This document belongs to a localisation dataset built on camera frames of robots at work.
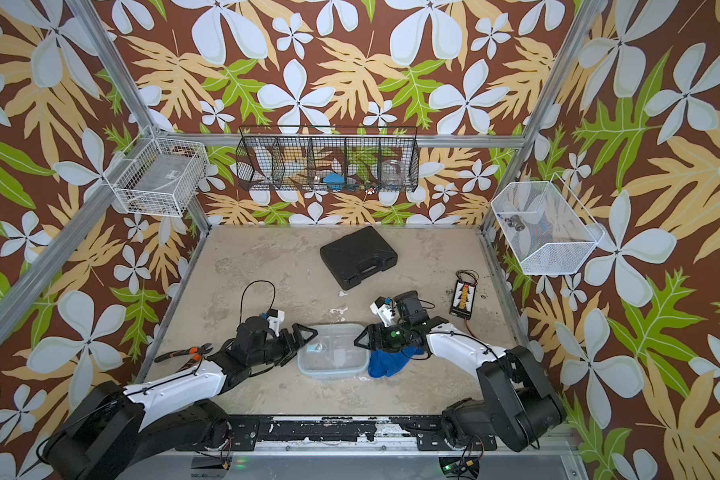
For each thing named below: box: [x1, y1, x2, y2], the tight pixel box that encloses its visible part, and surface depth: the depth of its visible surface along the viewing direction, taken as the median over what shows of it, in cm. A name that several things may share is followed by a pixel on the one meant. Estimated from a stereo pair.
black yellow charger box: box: [449, 279, 477, 320], surface depth 100 cm
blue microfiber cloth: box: [368, 345, 424, 378], surface depth 86 cm
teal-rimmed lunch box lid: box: [297, 324, 371, 374], surface depth 88 cm
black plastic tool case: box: [320, 226, 398, 291], surface depth 107 cm
